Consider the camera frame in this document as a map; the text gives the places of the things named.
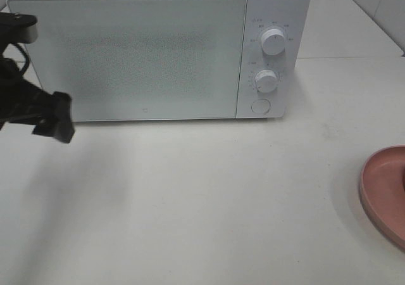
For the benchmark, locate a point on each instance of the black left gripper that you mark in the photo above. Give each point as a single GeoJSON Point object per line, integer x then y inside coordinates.
{"type": "Point", "coordinates": [24, 103]}

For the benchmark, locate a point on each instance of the white microwave door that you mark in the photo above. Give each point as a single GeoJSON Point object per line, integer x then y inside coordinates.
{"type": "Point", "coordinates": [139, 59]}

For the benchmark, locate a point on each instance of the round microwave door button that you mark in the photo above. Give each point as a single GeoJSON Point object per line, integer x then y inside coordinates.
{"type": "Point", "coordinates": [261, 106]}

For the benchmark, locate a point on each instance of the pink round plate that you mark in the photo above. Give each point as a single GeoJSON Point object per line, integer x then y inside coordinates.
{"type": "Point", "coordinates": [381, 191]}

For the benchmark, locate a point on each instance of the white microwave oven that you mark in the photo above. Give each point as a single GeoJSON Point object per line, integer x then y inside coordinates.
{"type": "Point", "coordinates": [260, 15]}

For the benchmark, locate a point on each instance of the lower white microwave knob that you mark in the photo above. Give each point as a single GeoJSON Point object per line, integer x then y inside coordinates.
{"type": "Point", "coordinates": [266, 81]}

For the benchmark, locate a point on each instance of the white microwave knob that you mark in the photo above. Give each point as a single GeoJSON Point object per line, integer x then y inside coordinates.
{"type": "Point", "coordinates": [266, 81]}
{"type": "Point", "coordinates": [273, 41]}

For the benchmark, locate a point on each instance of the upper white microwave knob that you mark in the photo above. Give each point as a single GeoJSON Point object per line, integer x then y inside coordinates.
{"type": "Point", "coordinates": [273, 41]}

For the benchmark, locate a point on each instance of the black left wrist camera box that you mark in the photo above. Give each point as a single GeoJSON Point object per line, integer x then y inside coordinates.
{"type": "Point", "coordinates": [18, 28]}

